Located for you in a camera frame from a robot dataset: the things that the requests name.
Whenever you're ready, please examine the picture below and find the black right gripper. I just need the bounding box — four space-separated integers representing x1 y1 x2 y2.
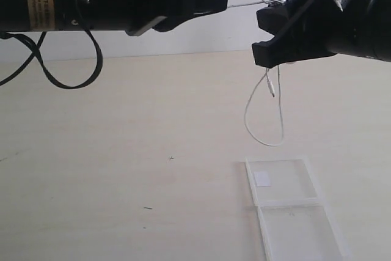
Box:
252 0 376 68

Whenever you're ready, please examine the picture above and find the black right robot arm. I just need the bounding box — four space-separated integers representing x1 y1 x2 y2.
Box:
252 0 390 68

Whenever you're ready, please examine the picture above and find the white sticker label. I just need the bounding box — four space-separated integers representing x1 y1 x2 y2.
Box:
253 171 271 188

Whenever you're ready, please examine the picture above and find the clear plastic storage case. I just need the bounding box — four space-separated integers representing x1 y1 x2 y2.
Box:
244 156 352 260

